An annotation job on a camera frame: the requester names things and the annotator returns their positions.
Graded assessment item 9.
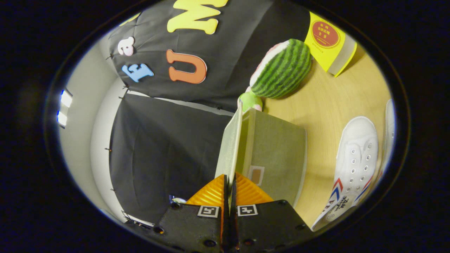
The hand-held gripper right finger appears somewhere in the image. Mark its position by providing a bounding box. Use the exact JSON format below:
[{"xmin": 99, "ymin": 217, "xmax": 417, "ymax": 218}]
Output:
[{"xmin": 230, "ymin": 172, "xmax": 315, "ymax": 253}]

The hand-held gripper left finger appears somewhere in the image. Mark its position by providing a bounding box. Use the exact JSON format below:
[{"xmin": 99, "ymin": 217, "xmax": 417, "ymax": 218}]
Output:
[{"xmin": 155, "ymin": 175, "xmax": 229, "ymax": 253}]

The beige fabric storage box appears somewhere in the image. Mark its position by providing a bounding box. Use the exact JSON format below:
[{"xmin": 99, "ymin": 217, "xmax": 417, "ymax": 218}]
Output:
[{"xmin": 214, "ymin": 102, "xmax": 307, "ymax": 208}]

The white shoe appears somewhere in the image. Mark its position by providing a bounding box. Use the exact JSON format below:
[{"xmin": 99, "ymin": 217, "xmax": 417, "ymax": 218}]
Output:
[
  {"xmin": 311, "ymin": 116, "xmax": 379, "ymax": 232},
  {"xmin": 377, "ymin": 99, "xmax": 397, "ymax": 183}
]

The pink green plush toy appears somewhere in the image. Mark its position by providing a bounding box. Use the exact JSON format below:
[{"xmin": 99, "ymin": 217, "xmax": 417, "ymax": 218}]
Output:
[{"xmin": 238, "ymin": 88, "xmax": 263, "ymax": 113}]

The watermelon slice plush toy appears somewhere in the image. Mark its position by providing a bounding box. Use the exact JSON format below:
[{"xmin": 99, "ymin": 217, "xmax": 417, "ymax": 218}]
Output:
[{"xmin": 250, "ymin": 39, "xmax": 312, "ymax": 99}]

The large ceiling light panel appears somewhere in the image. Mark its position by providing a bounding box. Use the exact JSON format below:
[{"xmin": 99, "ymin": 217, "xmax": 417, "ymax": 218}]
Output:
[{"xmin": 57, "ymin": 89, "xmax": 73, "ymax": 128}]

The yellow book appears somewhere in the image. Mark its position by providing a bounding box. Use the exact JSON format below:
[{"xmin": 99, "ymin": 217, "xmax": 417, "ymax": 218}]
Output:
[{"xmin": 304, "ymin": 12, "xmax": 358, "ymax": 77}]

